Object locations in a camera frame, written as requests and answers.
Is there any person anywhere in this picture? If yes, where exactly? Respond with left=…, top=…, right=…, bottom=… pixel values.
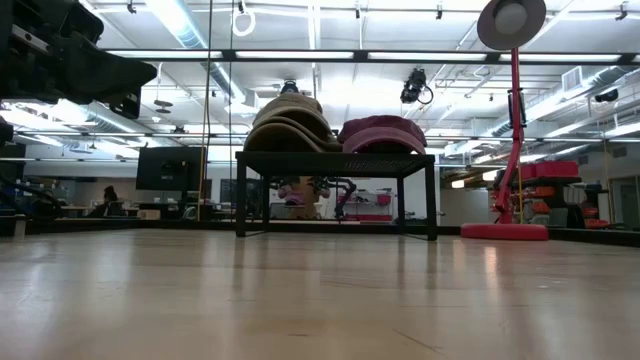
left=87, top=184, right=127, bottom=219

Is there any red desk lamp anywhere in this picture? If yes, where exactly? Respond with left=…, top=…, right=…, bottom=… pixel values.
left=459, top=0, right=550, bottom=242

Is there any black perforated metal shelf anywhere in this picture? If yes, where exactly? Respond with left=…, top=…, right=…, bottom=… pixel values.
left=234, top=151, right=439, bottom=242

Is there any thin black hanging cable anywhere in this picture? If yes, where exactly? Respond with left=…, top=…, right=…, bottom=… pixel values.
left=228, top=0, right=235, bottom=222

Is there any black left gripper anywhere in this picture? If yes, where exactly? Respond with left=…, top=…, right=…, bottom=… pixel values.
left=0, top=0, right=159, bottom=119

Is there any beige baseball cap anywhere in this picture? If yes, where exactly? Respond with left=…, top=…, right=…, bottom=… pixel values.
left=248, top=113, right=337, bottom=149
left=252, top=92, right=331, bottom=137
left=243, top=122, right=343, bottom=154

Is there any black computer monitor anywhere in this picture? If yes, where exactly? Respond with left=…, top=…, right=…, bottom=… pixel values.
left=135, top=146, right=207, bottom=192

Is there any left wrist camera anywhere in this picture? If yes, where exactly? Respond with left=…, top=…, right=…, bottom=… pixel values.
left=49, top=0, right=107, bottom=49

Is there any white hanging ring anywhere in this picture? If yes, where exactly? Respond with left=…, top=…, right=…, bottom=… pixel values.
left=231, top=9, right=257, bottom=38

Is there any maroon baseball cap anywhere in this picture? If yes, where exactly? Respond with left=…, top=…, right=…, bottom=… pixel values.
left=337, top=114, right=429, bottom=155

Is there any yellow hanging cord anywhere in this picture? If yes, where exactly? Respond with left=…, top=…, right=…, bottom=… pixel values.
left=198, top=0, right=214, bottom=222

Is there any white rack with red bins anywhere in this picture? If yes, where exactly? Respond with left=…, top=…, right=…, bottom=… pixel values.
left=344, top=192, right=394, bottom=222

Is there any black rack with red bins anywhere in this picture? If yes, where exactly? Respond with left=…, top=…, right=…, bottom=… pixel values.
left=492, top=159, right=584, bottom=230

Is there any black hanging camera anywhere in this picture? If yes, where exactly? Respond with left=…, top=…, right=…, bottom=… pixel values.
left=399, top=67, right=434, bottom=106

